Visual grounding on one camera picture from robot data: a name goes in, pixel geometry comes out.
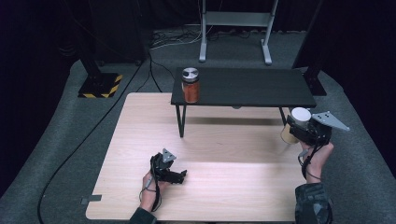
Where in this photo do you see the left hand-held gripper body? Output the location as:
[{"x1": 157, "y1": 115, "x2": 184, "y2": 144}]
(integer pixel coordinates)
[{"x1": 149, "y1": 147, "x2": 177, "y2": 182}]

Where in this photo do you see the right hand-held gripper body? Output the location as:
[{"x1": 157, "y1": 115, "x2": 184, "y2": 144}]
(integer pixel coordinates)
[{"x1": 298, "y1": 110, "x2": 351, "y2": 147}]

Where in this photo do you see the beige powder jar white lid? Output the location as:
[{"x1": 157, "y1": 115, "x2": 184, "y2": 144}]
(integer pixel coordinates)
[{"x1": 280, "y1": 106, "x2": 312, "y2": 146}]

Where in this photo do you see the black shelf with metal legs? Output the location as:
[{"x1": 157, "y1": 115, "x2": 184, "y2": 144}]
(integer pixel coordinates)
[{"x1": 170, "y1": 66, "x2": 318, "y2": 139}]

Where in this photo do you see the orange spice jar silver lid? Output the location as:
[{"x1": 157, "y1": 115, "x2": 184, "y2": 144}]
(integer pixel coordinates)
[{"x1": 181, "y1": 66, "x2": 201, "y2": 104}]

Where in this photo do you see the person's left hand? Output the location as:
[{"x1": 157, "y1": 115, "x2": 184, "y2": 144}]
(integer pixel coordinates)
[{"x1": 138, "y1": 172, "x2": 171, "y2": 213}]

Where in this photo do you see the person's right hand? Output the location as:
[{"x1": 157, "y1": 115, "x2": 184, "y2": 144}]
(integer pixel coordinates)
[{"x1": 299, "y1": 140, "x2": 335, "y2": 189}]

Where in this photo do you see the black metal stand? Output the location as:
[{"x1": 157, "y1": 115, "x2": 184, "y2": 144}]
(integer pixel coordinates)
[{"x1": 291, "y1": 0, "x2": 328, "y2": 97}]

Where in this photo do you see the grey tape strip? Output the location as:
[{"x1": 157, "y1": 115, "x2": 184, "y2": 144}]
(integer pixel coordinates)
[{"x1": 80, "y1": 194, "x2": 103, "y2": 206}]

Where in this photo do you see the black stand with striped base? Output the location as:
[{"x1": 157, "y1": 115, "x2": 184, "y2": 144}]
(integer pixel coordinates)
[{"x1": 62, "y1": 0, "x2": 124, "y2": 99}]

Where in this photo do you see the grey metal stand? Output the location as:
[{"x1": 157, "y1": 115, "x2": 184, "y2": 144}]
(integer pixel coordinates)
[{"x1": 198, "y1": 0, "x2": 279, "y2": 66}]

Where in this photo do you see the black cabinet on casters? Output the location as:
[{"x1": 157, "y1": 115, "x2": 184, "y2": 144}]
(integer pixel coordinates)
[{"x1": 88, "y1": 0, "x2": 151, "y2": 67}]

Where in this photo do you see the left hand-held gripper cable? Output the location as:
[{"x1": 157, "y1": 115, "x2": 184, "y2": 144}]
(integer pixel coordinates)
[{"x1": 138, "y1": 167, "x2": 163, "y2": 213}]

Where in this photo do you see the hand-held gripper cable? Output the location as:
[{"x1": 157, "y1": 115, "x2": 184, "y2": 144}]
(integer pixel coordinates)
[
  {"x1": 297, "y1": 143, "x2": 325, "y2": 182},
  {"x1": 138, "y1": 167, "x2": 163, "y2": 213}
]

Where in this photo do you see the right hand-held gripper cable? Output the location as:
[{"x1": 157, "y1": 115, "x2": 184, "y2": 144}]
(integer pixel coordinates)
[{"x1": 297, "y1": 143, "x2": 325, "y2": 182}]

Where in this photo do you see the long black floor cable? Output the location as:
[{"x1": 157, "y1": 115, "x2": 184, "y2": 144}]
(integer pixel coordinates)
[{"x1": 36, "y1": 50, "x2": 176, "y2": 224}]

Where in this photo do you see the bundle of floor cables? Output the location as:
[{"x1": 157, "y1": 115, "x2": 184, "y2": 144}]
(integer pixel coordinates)
[{"x1": 150, "y1": 24, "x2": 253, "y2": 51}]

